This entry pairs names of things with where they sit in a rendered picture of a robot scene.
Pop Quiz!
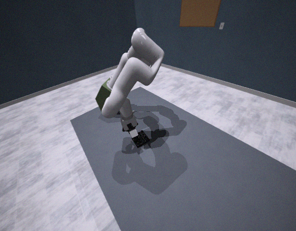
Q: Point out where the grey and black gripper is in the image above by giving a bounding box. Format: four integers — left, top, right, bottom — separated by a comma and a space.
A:
121, 115, 138, 132

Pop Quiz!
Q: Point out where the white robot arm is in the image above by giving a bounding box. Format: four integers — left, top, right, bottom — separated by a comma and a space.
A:
102, 28, 165, 120

